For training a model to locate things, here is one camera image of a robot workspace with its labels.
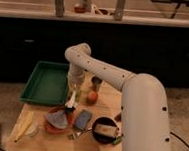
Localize wooden table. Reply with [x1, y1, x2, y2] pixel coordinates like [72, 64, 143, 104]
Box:
[5, 72, 122, 151]

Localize clear glass bowl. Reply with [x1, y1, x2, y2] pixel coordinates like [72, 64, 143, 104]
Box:
[25, 121, 39, 137]

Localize green plastic tray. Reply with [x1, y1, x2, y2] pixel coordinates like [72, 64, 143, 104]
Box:
[19, 61, 69, 106]

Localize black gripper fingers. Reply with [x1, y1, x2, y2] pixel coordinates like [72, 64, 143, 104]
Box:
[64, 106, 76, 114]

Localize yellow corn cob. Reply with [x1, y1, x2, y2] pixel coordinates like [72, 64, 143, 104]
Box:
[14, 112, 34, 142]

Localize small metal fork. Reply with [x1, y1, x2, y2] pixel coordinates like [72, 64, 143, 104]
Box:
[68, 128, 92, 140]

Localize grey cloth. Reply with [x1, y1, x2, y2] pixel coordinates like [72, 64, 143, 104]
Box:
[46, 110, 68, 129]

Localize green chili pepper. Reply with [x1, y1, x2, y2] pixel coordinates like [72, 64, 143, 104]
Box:
[112, 135, 122, 145]

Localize orange bowl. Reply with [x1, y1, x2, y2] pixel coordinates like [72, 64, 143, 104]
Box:
[44, 106, 74, 135]

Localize blue sponge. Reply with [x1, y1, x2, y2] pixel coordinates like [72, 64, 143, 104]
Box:
[74, 109, 92, 130]

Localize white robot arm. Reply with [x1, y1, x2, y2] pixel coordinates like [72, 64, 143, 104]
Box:
[65, 43, 171, 151]

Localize metal cup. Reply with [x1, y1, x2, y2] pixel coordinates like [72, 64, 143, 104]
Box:
[91, 76, 102, 91]

